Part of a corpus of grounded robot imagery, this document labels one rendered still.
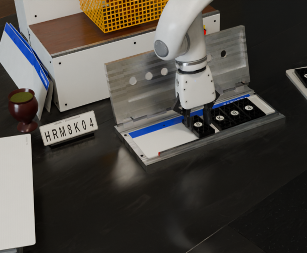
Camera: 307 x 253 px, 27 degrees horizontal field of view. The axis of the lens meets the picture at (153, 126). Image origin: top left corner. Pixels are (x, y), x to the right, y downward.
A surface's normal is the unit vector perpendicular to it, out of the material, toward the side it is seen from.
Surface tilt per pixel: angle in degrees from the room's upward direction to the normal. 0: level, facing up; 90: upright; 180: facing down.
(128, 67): 76
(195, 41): 83
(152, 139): 0
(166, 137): 0
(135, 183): 0
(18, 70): 63
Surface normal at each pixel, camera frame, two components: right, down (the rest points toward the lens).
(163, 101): 0.42, 0.29
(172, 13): -0.45, -0.05
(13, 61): -0.80, -0.09
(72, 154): -0.04, -0.81
